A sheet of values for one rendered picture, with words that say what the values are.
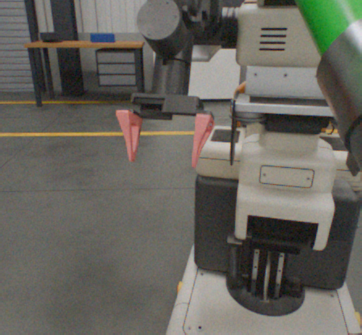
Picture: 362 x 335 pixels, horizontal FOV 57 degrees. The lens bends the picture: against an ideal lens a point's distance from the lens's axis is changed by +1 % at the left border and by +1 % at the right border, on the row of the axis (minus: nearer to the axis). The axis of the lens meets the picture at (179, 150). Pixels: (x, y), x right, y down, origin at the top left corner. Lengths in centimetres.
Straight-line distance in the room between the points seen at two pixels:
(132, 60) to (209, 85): 123
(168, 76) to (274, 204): 45
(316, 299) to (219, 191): 51
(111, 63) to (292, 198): 434
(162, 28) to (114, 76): 455
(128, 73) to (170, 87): 447
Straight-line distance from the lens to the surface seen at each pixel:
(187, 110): 47
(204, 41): 78
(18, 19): 658
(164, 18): 45
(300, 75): 75
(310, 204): 84
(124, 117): 50
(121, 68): 496
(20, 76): 670
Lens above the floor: 119
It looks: 21 degrees down
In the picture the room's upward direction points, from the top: straight up
